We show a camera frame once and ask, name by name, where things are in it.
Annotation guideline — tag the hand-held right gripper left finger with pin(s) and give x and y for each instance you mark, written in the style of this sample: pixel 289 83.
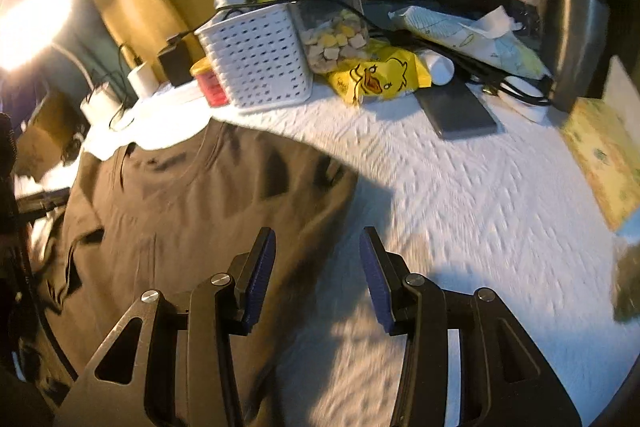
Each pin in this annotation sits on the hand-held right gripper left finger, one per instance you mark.
pixel 262 279

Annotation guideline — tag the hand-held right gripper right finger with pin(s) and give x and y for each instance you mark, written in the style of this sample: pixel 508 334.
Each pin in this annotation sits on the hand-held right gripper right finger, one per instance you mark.
pixel 375 279

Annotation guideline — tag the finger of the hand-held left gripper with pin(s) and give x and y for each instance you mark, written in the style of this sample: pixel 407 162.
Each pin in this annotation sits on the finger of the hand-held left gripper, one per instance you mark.
pixel 45 201

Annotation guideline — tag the brown cardboard box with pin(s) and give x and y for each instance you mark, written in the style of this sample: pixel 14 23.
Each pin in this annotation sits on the brown cardboard box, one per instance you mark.
pixel 50 127

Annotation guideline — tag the white textured tablecloth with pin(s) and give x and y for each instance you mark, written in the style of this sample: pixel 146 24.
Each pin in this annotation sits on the white textured tablecloth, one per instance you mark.
pixel 475 207

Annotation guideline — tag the white desk lamp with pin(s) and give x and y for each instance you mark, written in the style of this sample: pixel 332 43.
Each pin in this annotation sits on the white desk lamp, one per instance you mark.
pixel 30 27

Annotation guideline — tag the white charger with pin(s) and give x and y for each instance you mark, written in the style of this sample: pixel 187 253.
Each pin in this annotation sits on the white charger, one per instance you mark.
pixel 142 79

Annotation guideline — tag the grey phone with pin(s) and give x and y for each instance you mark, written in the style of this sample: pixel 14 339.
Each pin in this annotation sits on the grey phone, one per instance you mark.
pixel 455 112

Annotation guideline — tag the black charger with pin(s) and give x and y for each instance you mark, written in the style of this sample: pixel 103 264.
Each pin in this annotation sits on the black charger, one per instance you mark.
pixel 175 64

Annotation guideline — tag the red can yellow lid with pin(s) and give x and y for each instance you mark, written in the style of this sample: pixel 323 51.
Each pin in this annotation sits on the red can yellow lid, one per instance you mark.
pixel 210 87

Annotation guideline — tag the yellow duck snack packet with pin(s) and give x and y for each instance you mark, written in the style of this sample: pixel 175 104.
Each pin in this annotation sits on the yellow duck snack packet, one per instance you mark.
pixel 380 74

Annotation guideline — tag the white tube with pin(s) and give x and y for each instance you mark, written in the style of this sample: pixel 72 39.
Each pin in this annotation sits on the white tube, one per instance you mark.
pixel 440 67

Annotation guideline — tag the white plastic basket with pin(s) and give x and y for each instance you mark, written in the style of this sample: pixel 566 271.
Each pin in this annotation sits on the white plastic basket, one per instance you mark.
pixel 255 57

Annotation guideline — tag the white oval case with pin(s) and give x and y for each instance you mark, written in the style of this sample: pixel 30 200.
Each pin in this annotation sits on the white oval case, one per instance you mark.
pixel 525 107

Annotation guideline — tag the clear jar white lid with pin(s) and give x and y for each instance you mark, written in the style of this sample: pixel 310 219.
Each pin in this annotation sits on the clear jar white lid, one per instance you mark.
pixel 330 32

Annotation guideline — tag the wet wipes pack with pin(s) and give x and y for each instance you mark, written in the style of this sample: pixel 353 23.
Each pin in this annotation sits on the wet wipes pack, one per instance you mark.
pixel 450 29

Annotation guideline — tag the yellow tissue box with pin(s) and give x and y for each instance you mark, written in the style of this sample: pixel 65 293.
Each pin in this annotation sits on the yellow tissue box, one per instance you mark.
pixel 605 152

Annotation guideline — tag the steel tumbler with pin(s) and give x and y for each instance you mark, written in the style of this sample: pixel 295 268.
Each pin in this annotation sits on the steel tumbler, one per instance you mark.
pixel 575 47

